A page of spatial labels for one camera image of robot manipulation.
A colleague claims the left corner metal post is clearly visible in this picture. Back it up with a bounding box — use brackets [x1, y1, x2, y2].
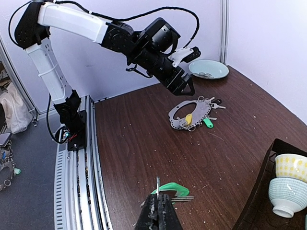
[220, 0, 230, 64]

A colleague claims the white bag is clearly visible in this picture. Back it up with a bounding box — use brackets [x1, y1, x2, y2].
[0, 83, 33, 134]

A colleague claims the grey striped bowl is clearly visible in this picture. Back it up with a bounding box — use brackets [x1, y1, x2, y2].
[268, 177, 307, 218]

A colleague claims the green tagged key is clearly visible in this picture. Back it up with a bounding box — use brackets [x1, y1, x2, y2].
[203, 116, 217, 128]
[151, 182, 194, 204]

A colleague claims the black wire dish rack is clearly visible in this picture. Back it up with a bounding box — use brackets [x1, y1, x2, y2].
[232, 138, 307, 230]

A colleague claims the black key holder strap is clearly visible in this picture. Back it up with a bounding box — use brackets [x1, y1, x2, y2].
[167, 95, 226, 132]

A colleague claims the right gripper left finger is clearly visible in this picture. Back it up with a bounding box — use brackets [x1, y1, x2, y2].
[134, 194, 158, 230]

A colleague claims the aluminium rail frame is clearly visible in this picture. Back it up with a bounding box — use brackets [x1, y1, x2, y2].
[54, 95, 113, 230]

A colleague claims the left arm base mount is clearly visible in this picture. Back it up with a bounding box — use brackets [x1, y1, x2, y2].
[46, 90, 87, 151]

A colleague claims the yellow tagged key bunch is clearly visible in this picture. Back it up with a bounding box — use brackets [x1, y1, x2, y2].
[177, 114, 193, 127]

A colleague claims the black braided cable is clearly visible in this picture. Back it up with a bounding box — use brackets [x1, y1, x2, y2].
[8, 0, 200, 48]

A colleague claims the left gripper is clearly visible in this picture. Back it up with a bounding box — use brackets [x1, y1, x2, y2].
[159, 67, 195, 96]

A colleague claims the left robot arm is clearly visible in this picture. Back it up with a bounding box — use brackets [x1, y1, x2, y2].
[8, 0, 177, 112]

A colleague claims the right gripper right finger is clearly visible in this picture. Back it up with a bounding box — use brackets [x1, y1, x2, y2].
[158, 194, 183, 230]

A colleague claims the yellow dotted bowl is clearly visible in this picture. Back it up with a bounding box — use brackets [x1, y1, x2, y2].
[275, 153, 307, 183]

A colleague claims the pale green plate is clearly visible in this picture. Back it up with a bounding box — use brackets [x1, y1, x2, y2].
[189, 60, 229, 80]

